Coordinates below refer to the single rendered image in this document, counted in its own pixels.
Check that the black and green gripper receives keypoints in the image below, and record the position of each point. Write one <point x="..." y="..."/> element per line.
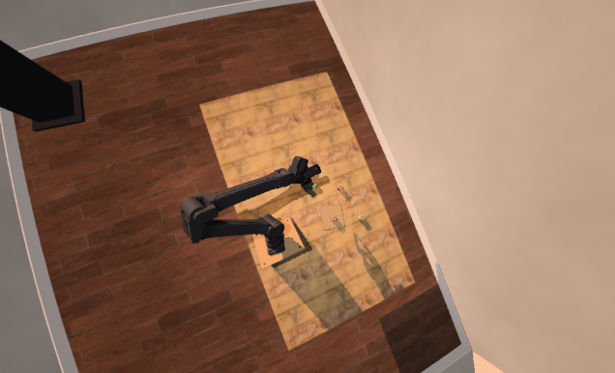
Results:
<point x="308" y="186"/>

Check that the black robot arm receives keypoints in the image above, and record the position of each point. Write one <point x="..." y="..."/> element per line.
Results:
<point x="198" y="211"/>

